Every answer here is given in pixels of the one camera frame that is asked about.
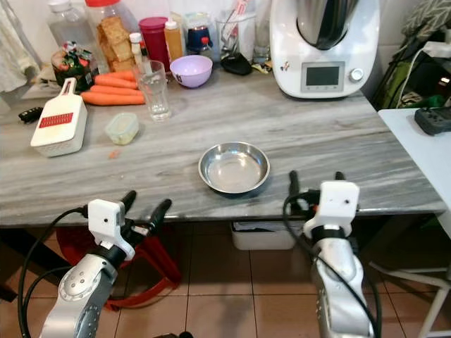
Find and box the plain lilac plastic bowl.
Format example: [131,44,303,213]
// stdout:
[170,55,214,78]

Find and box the red plastic stool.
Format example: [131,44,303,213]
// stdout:
[55,225,182,311]

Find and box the white plastic bin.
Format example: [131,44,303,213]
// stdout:
[230,220,307,251]

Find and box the shallow stainless steel plate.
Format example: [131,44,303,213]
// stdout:
[198,142,271,196]

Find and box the small green-lidded food container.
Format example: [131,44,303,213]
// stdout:
[105,113,140,146]

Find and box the white side table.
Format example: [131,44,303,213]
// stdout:
[378,108,451,240]

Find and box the white slicer with red blade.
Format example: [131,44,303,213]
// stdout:
[30,77,88,157]

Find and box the black power strip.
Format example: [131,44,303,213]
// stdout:
[414,106,451,137]

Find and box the clear faceted drinking glass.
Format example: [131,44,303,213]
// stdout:
[136,61,173,122]

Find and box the green and black backpack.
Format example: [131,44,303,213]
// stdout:
[370,0,451,110]

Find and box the white kitchen food processor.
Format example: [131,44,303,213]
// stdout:
[269,0,382,99]

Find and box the black key fob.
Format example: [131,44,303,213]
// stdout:
[20,107,44,124]

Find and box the lilac bowl with black label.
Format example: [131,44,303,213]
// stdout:
[171,66,212,89]

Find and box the bag of vegetables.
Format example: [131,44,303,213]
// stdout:
[51,41,96,91]

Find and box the pale hanging towel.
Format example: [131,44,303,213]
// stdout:
[0,0,39,94]

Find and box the tall clear glass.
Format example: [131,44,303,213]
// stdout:
[252,0,276,64]

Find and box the small white-capped bottle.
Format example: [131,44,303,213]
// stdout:
[129,32,145,71]

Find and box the clear container with utensils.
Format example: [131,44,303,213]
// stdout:
[216,0,257,58]

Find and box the small red-capped bottle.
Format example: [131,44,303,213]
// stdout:
[199,36,214,57]

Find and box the red-lidded jar of crispbread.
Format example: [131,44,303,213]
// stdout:
[86,0,138,73]

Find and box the maroon plastic canister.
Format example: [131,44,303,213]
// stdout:
[139,17,170,71]

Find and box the amber sauce bottle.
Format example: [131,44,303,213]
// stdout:
[163,20,183,61]

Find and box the clear plastic water bottle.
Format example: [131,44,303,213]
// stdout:
[47,0,89,49]

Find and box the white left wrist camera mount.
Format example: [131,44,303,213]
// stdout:
[87,199,135,261]

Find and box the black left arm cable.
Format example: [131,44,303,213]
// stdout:
[18,206,91,338]

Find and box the white metal rack frame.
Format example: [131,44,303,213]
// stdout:
[370,263,451,338]

